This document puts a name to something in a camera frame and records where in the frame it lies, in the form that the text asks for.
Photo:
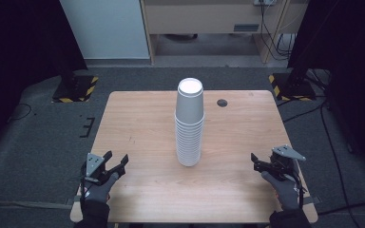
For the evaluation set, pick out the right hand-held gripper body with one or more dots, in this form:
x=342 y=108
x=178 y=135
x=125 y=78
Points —
x=284 y=163

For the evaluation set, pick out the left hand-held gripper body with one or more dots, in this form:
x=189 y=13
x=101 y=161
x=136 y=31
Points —
x=94 y=164

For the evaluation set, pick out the stack of white paper cups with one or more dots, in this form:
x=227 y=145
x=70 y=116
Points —
x=189 y=126

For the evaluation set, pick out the person's right hand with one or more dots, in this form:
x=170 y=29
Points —
x=283 y=190

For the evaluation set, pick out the person's left hand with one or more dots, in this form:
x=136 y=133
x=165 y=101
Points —
x=99 y=191

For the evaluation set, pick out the black round table grommet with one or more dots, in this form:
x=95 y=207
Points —
x=222 y=103

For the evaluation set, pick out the striped black stand base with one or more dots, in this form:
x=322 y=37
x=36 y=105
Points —
x=293 y=88
x=76 y=89

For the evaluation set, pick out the white cabinet panel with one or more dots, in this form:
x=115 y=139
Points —
x=104 y=28

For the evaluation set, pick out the black curtain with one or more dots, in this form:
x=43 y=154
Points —
x=351 y=47
x=19 y=47

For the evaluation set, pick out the beige wooden desk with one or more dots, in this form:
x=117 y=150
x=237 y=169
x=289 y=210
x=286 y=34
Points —
x=202 y=15

